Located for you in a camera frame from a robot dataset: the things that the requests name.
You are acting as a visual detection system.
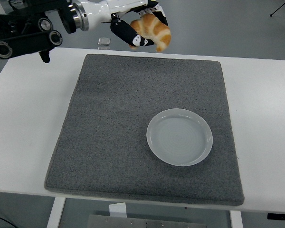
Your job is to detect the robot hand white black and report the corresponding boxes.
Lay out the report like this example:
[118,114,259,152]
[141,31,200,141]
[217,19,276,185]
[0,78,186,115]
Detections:
[84,0,169,48]

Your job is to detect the grey round plate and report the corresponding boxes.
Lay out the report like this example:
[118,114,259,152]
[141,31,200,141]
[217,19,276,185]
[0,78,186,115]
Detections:
[146,107,214,167]

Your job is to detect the white table leg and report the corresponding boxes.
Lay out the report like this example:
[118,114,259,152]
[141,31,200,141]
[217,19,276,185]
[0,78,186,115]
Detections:
[47,197,67,228]
[229,210,243,228]

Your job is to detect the croissant bread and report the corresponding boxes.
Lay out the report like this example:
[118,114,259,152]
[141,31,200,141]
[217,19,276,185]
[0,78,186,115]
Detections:
[129,13,172,53]

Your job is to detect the grey felt mat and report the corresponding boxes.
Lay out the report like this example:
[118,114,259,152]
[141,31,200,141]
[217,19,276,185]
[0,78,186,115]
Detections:
[43,53,245,207]

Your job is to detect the black tripod leg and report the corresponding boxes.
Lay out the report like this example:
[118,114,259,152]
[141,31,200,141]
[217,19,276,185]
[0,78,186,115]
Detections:
[269,0,285,17]

